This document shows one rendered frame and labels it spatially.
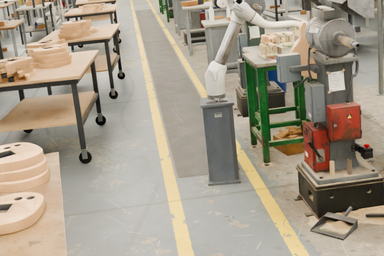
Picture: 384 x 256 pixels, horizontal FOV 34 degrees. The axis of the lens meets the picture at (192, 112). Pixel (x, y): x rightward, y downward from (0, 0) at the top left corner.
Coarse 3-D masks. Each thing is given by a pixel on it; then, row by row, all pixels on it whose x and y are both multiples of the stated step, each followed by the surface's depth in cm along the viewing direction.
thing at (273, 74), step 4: (268, 72) 800; (272, 72) 799; (276, 72) 800; (268, 76) 801; (272, 76) 801; (276, 76) 802; (272, 80) 802; (276, 80) 803; (280, 84) 807; (284, 84) 812; (284, 88) 814
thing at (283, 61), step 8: (280, 56) 454; (288, 56) 454; (296, 56) 455; (280, 64) 455; (288, 64) 456; (296, 64) 456; (280, 72) 457; (288, 72) 457; (296, 72) 458; (280, 80) 459; (288, 80) 459; (296, 80) 459; (304, 80) 453
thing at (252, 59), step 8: (248, 56) 577; (256, 56) 573; (256, 64) 535; (264, 64) 535; (272, 64) 536; (304, 120) 610; (256, 128) 601; (272, 128) 610; (256, 136) 584; (272, 144) 555; (280, 144) 556; (288, 144) 557
